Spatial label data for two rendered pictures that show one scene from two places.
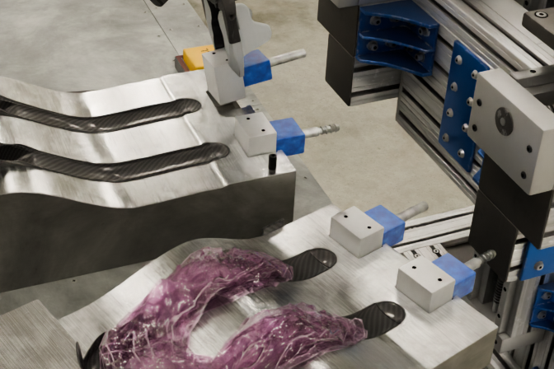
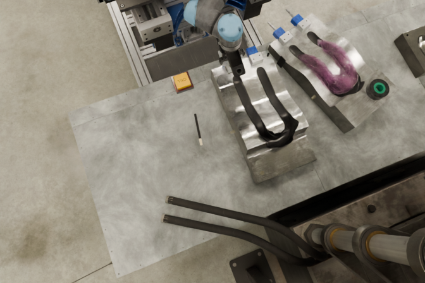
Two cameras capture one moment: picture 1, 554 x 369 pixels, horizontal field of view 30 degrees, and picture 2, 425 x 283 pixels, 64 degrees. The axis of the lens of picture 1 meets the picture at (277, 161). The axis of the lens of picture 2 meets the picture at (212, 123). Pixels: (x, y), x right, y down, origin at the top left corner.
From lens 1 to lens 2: 1.53 m
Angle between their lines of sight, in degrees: 58
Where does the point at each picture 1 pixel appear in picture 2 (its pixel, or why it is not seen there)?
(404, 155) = (50, 59)
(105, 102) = (234, 104)
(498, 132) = not seen: outside the picture
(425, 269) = (303, 23)
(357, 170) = (59, 77)
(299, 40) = not seen: outside the picture
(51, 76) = (184, 134)
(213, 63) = not seen: hidden behind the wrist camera
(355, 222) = (286, 36)
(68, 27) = (147, 134)
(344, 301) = (308, 43)
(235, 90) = not seen: hidden behind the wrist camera
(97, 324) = (328, 96)
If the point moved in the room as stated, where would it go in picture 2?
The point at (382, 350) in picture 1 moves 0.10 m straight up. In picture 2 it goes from (324, 36) to (332, 24)
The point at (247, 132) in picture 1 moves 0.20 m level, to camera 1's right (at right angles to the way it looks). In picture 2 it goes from (260, 59) to (260, 16)
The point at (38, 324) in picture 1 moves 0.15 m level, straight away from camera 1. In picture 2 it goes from (343, 103) to (308, 112)
